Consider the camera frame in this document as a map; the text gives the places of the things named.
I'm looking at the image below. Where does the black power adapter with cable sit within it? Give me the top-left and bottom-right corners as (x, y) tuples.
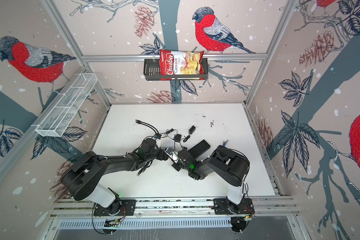
(152, 128), (183, 151)

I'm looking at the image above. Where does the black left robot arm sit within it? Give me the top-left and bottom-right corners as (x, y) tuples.
(61, 136), (161, 216)

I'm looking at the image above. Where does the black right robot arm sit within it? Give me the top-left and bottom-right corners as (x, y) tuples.
(170, 145), (255, 218)

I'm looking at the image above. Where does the red cassava chips bag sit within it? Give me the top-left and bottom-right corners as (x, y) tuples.
(160, 50), (208, 80)

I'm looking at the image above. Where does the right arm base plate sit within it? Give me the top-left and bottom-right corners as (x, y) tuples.
(212, 198), (255, 216)

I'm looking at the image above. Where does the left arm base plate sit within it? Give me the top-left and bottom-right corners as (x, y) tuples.
(93, 199), (137, 217)

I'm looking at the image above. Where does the black wall basket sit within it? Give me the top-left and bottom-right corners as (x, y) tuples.
(143, 58), (209, 81)

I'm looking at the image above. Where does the aluminium mounting rail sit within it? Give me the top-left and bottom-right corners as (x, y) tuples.
(49, 196), (300, 218)

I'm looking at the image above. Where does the white wire mesh shelf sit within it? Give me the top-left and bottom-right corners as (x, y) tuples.
(36, 73), (98, 137)

